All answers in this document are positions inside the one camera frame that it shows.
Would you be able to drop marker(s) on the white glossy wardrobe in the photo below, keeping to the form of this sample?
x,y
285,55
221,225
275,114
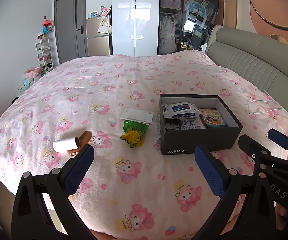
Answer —
x,y
124,30

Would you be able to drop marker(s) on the black oval board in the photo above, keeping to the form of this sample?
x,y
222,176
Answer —
x,y
209,5

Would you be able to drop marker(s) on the grey padded bed headboard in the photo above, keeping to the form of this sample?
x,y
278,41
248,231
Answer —
x,y
246,60

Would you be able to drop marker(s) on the light blue boxes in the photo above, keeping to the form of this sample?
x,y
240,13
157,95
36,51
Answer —
x,y
26,84

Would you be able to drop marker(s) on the person's right hand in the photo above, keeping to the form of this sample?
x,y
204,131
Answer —
x,y
282,215

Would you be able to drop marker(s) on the pink printed blanket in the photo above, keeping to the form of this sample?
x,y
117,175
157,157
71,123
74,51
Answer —
x,y
134,85

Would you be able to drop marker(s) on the dark picture card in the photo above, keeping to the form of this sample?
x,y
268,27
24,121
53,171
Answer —
x,y
172,125

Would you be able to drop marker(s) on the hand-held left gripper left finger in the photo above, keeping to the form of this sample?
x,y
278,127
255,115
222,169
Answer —
x,y
80,166

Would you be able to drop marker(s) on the colourful sticker card pack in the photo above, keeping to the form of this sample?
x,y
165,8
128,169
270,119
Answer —
x,y
212,118

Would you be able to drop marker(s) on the green and yellow snack packet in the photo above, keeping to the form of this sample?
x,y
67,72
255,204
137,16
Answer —
x,y
134,136

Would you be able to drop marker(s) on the dark glass cabinet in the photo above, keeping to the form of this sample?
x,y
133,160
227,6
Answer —
x,y
169,30

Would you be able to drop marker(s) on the black shoe box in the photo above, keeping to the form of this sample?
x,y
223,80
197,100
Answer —
x,y
196,142

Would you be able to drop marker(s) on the black and white card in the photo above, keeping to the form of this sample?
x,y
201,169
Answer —
x,y
192,123

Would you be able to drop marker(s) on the white wet wipes pack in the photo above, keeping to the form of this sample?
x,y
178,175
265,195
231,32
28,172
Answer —
x,y
181,110

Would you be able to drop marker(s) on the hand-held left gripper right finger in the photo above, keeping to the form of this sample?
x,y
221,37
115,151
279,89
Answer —
x,y
209,172

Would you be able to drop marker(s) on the pink plush toy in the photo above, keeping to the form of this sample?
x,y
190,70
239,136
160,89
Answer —
x,y
104,10

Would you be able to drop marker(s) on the wooden comb with white tassel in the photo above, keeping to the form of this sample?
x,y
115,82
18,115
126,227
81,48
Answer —
x,y
85,137

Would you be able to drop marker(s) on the grey door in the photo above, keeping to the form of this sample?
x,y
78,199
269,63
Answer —
x,y
69,30

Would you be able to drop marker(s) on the white flat packet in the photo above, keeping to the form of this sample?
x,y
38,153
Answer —
x,y
136,115

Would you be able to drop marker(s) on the white shelf rack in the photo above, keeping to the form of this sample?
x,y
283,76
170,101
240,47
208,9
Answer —
x,y
44,55

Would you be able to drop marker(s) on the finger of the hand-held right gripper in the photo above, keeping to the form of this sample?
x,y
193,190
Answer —
x,y
251,146
280,138

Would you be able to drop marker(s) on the beige hanging bag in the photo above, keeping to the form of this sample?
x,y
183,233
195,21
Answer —
x,y
103,25

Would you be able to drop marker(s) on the pink plastic bag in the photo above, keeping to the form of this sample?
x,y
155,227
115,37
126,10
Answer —
x,y
33,72

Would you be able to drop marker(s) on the gold refrigerator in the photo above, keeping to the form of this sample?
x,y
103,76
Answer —
x,y
97,45

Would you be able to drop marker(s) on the white paper roll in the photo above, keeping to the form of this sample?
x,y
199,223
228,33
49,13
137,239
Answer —
x,y
64,145

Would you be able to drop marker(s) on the red plush toy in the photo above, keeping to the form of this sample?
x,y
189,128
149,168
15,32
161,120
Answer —
x,y
48,25

